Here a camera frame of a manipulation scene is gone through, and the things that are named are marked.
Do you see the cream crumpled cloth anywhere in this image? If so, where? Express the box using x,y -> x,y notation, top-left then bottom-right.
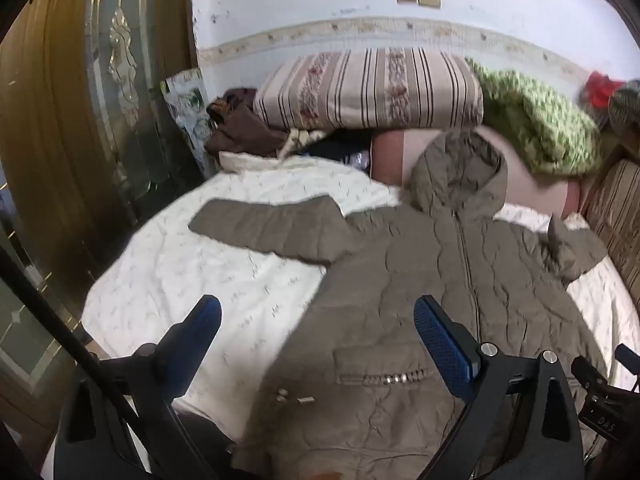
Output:
280,127 -> 326,158

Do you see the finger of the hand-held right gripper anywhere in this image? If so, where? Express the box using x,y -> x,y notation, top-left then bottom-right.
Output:
571,356 -> 608,395

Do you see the olive quilted hooded jacket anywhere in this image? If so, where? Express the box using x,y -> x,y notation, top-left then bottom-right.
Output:
189,130 -> 623,480

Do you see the brown striped cushion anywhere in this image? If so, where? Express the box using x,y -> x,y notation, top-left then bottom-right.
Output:
580,157 -> 640,311

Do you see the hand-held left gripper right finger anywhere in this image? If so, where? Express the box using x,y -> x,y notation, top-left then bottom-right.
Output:
414,294 -> 586,480

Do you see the white printed bed sheet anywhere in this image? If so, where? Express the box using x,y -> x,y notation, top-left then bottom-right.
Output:
40,152 -> 640,480

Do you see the green patterned blanket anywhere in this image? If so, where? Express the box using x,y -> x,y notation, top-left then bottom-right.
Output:
465,57 -> 606,176

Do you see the black cloth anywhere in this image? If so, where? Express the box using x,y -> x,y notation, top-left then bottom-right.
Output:
295,130 -> 373,166

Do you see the brown cloth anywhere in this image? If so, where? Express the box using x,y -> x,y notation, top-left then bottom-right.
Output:
204,87 -> 291,158

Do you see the striped floral pillow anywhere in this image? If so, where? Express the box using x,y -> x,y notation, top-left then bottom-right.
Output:
252,47 -> 485,131

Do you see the floral printed bag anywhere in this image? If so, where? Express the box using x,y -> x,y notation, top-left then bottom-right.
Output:
160,69 -> 221,181

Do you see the red cloth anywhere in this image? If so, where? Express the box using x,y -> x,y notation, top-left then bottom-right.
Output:
580,71 -> 626,108

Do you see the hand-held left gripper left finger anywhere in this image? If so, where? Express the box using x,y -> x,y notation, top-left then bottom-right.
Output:
52,294 -> 236,480

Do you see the wooden door with glass panel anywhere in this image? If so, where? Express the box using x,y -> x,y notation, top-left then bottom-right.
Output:
0,0 -> 201,441

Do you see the grey knitted cloth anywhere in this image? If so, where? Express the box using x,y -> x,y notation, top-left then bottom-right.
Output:
595,80 -> 640,138

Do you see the clear plastic bag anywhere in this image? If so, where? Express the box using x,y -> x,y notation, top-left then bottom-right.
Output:
345,150 -> 373,172

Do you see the pink blanket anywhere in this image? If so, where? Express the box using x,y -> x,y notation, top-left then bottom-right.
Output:
370,125 -> 583,221

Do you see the black cable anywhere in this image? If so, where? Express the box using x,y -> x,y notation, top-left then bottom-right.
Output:
0,247 -> 231,480

